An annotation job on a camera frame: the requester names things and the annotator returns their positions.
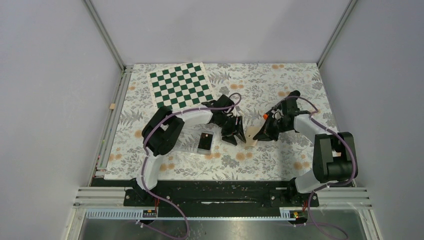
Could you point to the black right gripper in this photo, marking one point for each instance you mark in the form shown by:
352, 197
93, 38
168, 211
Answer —
262, 135

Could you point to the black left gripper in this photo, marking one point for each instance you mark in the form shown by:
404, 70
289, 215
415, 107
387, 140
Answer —
232, 130

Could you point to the beige leather card holder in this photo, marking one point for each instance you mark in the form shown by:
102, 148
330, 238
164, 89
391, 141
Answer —
251, 131

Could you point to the stack of credit cards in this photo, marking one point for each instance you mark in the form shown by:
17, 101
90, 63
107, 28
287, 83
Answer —
205, 141

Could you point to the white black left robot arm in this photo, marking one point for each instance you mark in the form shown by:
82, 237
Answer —
161, 133

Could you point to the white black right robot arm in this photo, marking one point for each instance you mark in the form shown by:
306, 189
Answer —
333, 159

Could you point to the clear plastic card box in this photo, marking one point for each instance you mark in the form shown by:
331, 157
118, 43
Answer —
188, 141

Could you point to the floral patterned table mat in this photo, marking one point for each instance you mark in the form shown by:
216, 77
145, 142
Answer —
261, 86

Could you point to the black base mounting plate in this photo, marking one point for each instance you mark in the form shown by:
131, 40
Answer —
220, 196

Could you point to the green white checkerboard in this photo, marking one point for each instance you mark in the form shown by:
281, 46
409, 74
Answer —
180, 86

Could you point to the white slotted cable duct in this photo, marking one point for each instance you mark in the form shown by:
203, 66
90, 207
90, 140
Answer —
278, 214

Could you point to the aluminium frame rail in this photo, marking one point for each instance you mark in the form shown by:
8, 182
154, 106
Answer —
105, 146

